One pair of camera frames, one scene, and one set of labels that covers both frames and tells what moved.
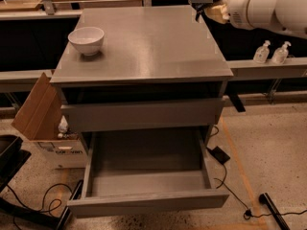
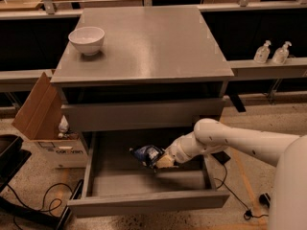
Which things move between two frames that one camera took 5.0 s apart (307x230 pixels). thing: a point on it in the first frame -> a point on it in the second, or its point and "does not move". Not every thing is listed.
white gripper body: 244,6 -> 174,151
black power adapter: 218,153 does not move
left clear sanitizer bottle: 262,53 does not move
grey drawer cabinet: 150,100 does not move
